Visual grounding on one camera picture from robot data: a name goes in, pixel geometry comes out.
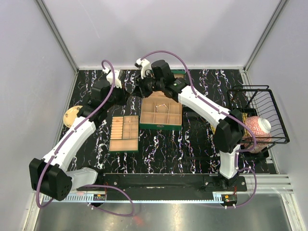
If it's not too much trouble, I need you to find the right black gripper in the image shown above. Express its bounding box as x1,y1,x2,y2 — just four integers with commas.
131,73,164,100

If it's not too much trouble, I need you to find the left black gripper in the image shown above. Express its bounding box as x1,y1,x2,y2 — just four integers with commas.
104,81,131,110

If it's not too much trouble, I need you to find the silver pearl bracelet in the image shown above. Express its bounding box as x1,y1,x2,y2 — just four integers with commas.
155,103,169,114

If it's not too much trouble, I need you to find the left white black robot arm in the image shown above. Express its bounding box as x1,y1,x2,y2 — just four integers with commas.
29,77,129,201

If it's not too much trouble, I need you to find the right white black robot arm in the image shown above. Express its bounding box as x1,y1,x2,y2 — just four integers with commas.
135,59,244,191

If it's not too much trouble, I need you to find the green jewelry box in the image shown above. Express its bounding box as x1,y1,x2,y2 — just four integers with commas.
139,69,186,131

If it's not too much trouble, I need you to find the beige jewelry tray insert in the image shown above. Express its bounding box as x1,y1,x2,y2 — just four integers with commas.
109,115,139,153

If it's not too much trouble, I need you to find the woven bamboo tray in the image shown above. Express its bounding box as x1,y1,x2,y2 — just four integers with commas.
210,124,216,137

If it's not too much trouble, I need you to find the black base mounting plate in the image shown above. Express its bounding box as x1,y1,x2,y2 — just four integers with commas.
94,173,247,192

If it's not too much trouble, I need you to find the red patterned ceramic bowl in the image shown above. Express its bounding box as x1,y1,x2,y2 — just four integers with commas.
242,116,271,154

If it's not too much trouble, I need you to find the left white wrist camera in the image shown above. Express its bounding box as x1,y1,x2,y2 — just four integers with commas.
103,68,125,89

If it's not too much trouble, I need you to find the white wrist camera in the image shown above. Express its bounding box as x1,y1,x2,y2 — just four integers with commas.
135,58,152,79
103,68,125,89

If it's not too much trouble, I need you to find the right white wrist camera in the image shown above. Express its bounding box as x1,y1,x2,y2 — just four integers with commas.
135,58,152,79

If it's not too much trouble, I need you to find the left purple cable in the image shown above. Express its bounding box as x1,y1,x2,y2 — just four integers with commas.
36,59,135,217

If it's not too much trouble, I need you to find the black wire dish rack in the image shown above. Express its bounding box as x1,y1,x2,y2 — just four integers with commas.
227,85,290,145

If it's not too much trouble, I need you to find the aluminium rail front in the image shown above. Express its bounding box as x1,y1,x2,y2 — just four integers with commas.
38,173,293,204

